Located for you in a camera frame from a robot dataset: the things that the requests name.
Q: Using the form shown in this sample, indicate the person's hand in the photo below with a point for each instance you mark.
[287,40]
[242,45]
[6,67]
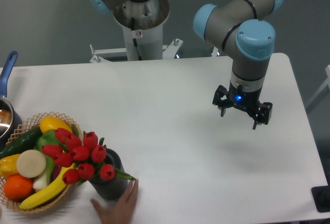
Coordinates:
[123,210]

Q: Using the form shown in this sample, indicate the yellow lemon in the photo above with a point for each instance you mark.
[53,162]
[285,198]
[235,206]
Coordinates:
[53,123]

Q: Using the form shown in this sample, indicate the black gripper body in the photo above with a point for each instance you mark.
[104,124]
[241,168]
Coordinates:
[244,96]

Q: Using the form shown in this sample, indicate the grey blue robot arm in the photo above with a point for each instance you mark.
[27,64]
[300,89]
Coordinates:
[238,30]

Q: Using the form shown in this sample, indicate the white frame at right edge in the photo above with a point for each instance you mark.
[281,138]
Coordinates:
[320,93]

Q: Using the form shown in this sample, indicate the yellow bell pepper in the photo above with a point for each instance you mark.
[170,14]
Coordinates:
[8,166]

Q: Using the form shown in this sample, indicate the dark grey ribbed vase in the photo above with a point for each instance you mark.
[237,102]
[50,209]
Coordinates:
[113,189]

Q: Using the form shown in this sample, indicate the blue handled saucepan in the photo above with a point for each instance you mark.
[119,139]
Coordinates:
[9,118]

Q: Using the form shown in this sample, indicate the green cucumber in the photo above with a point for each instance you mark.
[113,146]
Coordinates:
[23,143]

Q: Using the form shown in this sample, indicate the beige round disc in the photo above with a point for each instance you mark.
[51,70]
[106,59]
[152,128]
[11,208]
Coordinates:
[31,163]

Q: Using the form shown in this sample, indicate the yellow banana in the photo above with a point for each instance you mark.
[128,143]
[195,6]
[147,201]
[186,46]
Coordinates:
[48,193]

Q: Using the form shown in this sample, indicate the green white bok choy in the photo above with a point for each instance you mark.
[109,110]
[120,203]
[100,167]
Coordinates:
[44,179]

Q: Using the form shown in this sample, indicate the black device at table edge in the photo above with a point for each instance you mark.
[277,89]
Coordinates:
[321,198]

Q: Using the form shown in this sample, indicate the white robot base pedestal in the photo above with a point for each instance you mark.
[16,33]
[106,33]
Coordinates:
[142,26]

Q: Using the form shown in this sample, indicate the red tulip bouquet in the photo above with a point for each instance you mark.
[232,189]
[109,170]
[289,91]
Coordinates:
[85,159]

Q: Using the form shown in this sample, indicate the woven wicker basket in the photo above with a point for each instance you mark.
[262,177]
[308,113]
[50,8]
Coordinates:
[21,129]

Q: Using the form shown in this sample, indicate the orange fruit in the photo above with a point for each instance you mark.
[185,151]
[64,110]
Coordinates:
[18,187]

